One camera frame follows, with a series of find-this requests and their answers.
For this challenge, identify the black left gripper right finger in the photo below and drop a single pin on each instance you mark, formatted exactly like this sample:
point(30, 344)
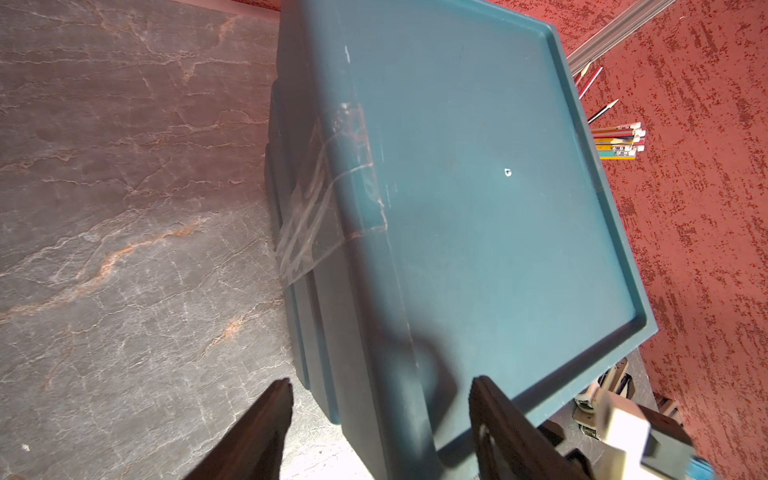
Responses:
point(507, 445)

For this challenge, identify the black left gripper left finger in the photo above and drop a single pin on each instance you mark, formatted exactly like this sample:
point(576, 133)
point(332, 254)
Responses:
point(253, 447)

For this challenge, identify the dark teal drawer cabinet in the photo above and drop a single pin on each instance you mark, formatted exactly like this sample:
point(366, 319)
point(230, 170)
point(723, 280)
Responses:
point(505, 255)

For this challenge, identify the clear tape patch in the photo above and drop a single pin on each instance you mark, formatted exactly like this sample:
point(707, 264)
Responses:
point(327, 188)

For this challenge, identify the pens in cup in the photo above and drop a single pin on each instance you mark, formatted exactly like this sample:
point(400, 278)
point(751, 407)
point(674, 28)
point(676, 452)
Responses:
point(620, 142)

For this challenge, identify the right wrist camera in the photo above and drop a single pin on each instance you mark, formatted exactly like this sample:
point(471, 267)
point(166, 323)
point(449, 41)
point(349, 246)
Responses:
point(640, 443)

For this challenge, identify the right aluminium corner post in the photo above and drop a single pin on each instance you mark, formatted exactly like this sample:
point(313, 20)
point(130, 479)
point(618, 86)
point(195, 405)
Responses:
point(618, 29)

